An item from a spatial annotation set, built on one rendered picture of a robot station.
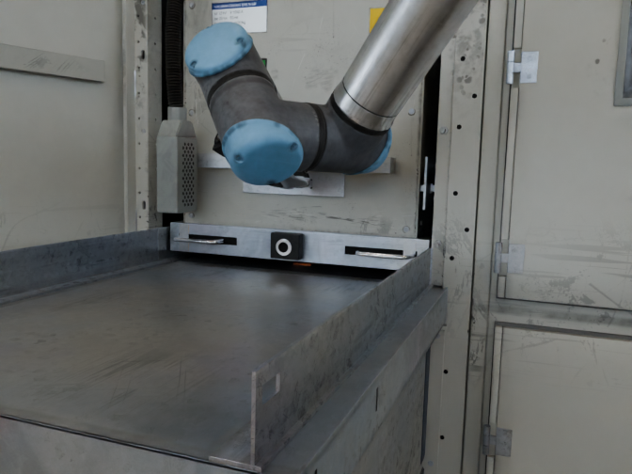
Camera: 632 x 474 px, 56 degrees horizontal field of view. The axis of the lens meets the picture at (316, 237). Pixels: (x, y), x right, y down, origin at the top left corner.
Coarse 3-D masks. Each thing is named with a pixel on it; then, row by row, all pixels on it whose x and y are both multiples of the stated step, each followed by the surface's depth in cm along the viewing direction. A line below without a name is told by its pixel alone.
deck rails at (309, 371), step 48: (96, 240) 104; (144, 240) 117; (0, 288) 86; (48, 288) 92; (384, 288) 71; (336, 336) 55; (384, 336) 71; (288, 384) 44; (336, 384) 55; (240, 432) 45; (288, 432) 45
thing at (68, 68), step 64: (0, 0) 101; (64, 0) 110; (128, 0) 117; (0, 64) 100; (64, 64) 109; (128, 64) 118; (0, 128) 103; (64, 128) 112; (128, 128) 119; (0, 192) 104; (64, 192) 113; (128, 192) 121
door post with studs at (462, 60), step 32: (480, 0) 95; (480, 32) 96; (448, 64) 99; (480, 64) 96; (448, 96) 99; (480, 96) 97; (448, 128) 100; (448, 160) 100; (448, 192) 100; (448, 224) 101; (448, 256) 101; (448, 288) 102; (448, 320) 103; (448, 352) 103; (448, 384) 104; (448, 416) 104; (448, 448) 105
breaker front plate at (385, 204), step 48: (192, 0) 118; (240, 0) 115; (288, 0) 111; (336, 0) 108; (384, 0) 105; (288, 48) 112; (336, 48) 109; (192, 96) 120; (288, 96) 113; (240, 192) 119; (288, 192) 115; (336, 192) 112; (384, 192) 109
